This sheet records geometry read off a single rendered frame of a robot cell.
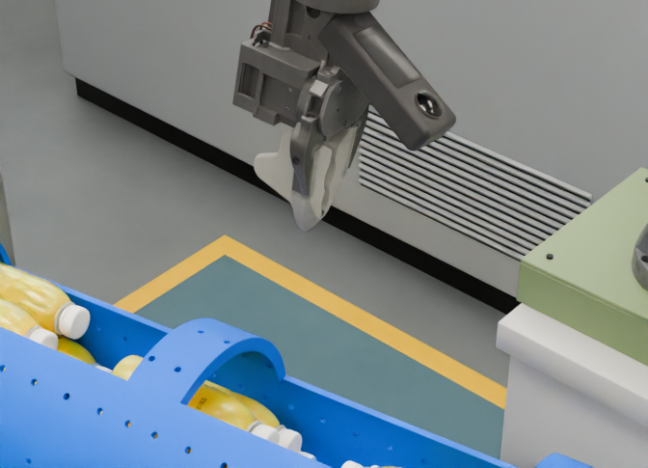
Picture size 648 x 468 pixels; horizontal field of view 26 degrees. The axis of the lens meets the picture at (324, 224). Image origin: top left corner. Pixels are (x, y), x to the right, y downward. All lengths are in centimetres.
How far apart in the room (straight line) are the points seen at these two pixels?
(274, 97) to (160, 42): 282
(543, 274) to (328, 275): 198
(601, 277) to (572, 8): 137
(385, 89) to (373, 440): 64
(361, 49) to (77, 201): 289
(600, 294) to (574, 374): 9
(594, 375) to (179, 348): 46
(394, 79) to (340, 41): 5
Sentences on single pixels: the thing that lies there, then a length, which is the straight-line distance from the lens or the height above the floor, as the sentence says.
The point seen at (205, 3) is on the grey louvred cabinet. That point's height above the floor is 53.
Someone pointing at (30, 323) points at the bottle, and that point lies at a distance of 166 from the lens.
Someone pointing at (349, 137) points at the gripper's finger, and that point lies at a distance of 111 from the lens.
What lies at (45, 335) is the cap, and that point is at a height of 114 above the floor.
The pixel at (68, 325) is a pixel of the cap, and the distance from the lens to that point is 169.
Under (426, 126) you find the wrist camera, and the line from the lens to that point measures 101.
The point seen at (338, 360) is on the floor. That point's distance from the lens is 331.
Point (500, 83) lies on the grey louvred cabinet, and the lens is 310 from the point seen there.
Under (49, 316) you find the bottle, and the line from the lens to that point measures 170.
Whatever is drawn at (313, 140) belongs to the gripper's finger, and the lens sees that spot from 105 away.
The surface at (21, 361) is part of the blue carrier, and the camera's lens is 150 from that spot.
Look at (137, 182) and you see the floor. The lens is 393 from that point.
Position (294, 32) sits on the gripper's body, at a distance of 106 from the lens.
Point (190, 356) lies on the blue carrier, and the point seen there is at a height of 123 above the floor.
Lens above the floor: 217
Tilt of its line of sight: 36 degrees down
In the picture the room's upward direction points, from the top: straight up
